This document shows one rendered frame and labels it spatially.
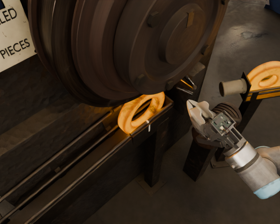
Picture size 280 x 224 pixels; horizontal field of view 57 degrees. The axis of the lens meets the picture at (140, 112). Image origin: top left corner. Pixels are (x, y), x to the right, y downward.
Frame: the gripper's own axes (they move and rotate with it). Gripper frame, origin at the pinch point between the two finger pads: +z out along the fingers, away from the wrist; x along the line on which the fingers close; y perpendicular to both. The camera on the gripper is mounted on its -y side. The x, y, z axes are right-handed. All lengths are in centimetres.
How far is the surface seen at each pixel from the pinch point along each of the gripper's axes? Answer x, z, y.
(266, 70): -31.0, -8.0, 4.3
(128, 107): 19.1, 10.3, 3.7
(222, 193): -18, -46, -64
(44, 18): 34, 23, 39
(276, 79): -36.8, -13.5, -0.6
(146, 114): 10.9, 7.2, -8.4
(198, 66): -11.9, 8.3, 2.1
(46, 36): 35, 22, 36
